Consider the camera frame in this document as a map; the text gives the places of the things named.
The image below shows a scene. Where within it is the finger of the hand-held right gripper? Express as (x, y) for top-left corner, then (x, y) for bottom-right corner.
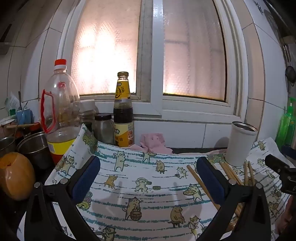
(281, 145), (296, 161)
(265, 154), (296, 195)

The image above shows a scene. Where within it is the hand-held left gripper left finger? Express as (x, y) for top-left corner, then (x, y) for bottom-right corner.
(24, 156), (101, 241)

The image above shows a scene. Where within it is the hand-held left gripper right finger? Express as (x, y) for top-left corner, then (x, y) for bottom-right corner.
(196, 156), (271, 241)

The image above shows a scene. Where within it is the white cylindrical cup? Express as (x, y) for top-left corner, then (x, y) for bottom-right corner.
(225, 121), (258, 167)

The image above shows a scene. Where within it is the person's right hand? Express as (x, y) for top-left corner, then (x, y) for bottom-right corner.
(276, 199), (296, 235)

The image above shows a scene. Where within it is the green dish soap bottle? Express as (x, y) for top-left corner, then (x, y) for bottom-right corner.
(275, 97), (296, 149)

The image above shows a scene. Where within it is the glass jar black lid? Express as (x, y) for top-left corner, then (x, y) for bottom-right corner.
(94, 113), (115, 146)

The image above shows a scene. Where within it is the cat printed cloth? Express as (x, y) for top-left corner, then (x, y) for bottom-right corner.
(17, 124), (293, 241)

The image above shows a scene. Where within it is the pink cloth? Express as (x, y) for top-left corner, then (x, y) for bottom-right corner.
(133, 133), (173, 154)

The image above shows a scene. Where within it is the glass jar grey lid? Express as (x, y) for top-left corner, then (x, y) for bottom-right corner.
(79, 100), (97, 127)

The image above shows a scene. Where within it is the orange pumpkin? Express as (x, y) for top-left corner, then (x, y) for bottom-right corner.
(0, 152), (36, 201)

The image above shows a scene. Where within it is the dark sauce bottle yellow cap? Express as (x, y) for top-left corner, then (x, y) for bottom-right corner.
(113, 71), (135, 147)

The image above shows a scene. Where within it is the hanging metal strainer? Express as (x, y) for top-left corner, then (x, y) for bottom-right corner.
(285, 66), (296, 87)

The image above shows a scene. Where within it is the large plastic oil bottle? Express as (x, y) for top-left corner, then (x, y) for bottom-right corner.
(41, 59), (81, 164)

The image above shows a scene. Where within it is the small steel pot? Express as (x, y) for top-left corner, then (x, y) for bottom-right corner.
(0, 136), (16, 158)

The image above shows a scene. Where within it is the blue box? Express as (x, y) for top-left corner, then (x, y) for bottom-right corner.
(16, 109), (34, 126)

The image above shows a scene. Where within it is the white framed frosted window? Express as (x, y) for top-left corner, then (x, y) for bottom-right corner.
(57, 0), (249, 116)

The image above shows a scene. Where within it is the wooden spoon handle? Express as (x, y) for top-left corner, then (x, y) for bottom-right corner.
(6, 123), (35, 129)

